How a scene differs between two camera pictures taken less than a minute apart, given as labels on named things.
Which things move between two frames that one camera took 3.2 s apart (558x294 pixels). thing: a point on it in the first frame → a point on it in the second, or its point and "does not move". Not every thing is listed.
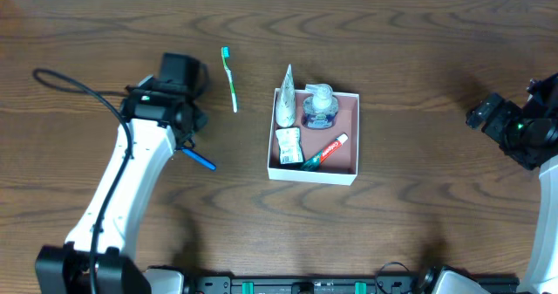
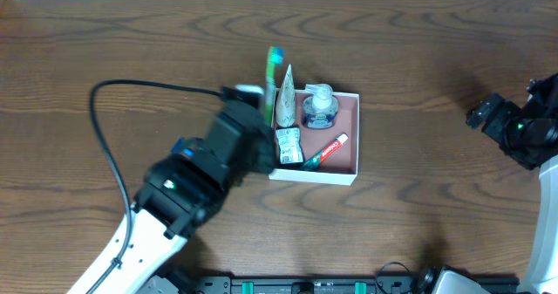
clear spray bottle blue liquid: x=320 y=108 does not move
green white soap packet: x=290 y=147 does not move
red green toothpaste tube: x=313 y=163 does not move
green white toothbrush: x=226 y=52 → x=276 y=56
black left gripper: x=192 y=122 → x=260 y=138
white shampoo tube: x=286 y=104 does not move
